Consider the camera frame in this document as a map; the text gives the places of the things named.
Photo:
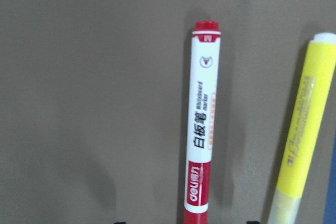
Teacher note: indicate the yellow highlighter pen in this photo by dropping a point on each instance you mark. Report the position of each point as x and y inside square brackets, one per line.
[312, 95]

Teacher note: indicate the red whiteboard marker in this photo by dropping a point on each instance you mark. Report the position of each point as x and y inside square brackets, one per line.
[205, 47]

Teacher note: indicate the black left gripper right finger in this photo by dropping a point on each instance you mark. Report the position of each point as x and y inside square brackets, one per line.
[252, 222]

